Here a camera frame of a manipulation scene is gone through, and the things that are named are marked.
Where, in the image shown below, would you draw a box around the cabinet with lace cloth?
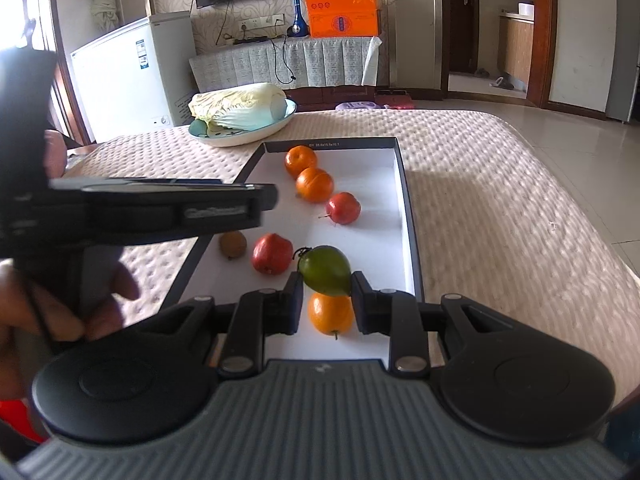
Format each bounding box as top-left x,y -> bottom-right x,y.
188,35 -> 384,93

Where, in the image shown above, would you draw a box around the slippers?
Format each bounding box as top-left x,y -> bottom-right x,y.
472,67 -> 517,92

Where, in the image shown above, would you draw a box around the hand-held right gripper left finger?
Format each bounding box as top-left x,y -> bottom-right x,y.
145,271 -> 305,380

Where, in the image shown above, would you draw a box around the blue glass bottle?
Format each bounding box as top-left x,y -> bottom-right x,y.
287,0 -> 310,39

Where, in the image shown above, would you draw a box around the orange gift bag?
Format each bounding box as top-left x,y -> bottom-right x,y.
301,0 -> 382,39

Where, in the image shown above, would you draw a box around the orange with stem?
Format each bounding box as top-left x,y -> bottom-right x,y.
295,167 -> 335,204

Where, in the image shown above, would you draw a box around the dark wooden door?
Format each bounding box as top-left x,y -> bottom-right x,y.
446,0 -> 480,75

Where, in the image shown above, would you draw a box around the white wall socket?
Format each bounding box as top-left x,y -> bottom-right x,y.
238,13 -> 285,30

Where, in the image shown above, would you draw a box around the black cable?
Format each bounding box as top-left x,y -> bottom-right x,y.
272,35 -> 297,84

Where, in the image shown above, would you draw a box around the pale blue plate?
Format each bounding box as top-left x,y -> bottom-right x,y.
188,98 -> 298,149

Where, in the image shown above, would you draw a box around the white box with dark rim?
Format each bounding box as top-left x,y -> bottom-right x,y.
172,138 -> 426,362

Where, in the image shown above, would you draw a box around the grey refrigerator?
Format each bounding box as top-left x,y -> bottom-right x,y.
604,0 -> 640,124

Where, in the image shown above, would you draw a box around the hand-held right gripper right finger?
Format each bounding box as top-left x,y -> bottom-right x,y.
350,271 -> 512,379

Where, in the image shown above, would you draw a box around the large green fruit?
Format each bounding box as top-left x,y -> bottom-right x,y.
295,245 -> 353,297

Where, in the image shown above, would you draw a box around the wooden kitchen cabinet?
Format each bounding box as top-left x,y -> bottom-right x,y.
498,6 -> 535,84

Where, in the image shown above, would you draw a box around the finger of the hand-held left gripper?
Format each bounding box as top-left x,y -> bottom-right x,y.
80,178 -> 279,212

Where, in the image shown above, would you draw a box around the white chest freezer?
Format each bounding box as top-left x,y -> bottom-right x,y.
70,10 -> 199,144

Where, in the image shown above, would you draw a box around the napa cabbage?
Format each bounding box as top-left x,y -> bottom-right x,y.
188,83 -> 289,134

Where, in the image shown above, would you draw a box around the red apple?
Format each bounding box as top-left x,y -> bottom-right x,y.
320,192 -> 362,226
251,233 -> 295,276

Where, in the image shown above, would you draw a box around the brown kiwi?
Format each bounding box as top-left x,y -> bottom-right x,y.
219,230 -> 248,261

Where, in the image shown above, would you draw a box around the person's left hand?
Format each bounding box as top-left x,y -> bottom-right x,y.
0,129 -> 142,402

